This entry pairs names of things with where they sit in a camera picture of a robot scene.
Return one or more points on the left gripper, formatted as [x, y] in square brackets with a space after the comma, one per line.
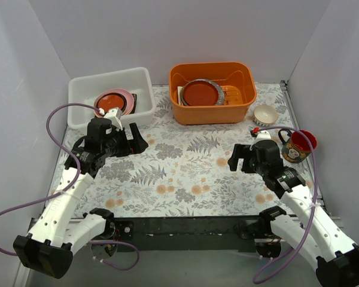
[127, 143]

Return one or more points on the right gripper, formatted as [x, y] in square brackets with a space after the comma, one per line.
[245, 161]

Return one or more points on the pink round plate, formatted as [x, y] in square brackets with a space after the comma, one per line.
[115, 98]

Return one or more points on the pink glass square plate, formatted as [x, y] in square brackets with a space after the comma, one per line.
[124, 103]

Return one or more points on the black square floral plate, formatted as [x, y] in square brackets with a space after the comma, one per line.
[135, 98]

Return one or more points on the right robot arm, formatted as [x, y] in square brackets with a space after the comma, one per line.
[331, 253]

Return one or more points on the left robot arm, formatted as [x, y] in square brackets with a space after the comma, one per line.
[50, 245]

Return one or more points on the orange plastic bin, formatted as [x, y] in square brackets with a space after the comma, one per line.
[234, 78]

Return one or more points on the white plastic bin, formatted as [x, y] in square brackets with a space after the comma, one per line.
[135, 81]

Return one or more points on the red plate in orange bin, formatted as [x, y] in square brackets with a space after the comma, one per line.
[202, 92]

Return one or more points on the white patterned bowl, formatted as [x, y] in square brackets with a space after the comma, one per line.
[265, 115]

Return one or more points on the floral table mat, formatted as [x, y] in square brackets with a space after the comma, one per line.
[183, 172]

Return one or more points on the black skull mug red inside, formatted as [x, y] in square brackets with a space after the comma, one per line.
[295, 148]

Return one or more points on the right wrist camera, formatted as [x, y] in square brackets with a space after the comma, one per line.
[267, 156]

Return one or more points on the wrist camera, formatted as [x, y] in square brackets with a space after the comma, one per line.
[98, 129]
[267, 156]

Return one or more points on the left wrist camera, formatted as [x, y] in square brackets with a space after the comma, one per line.
[98, 129]

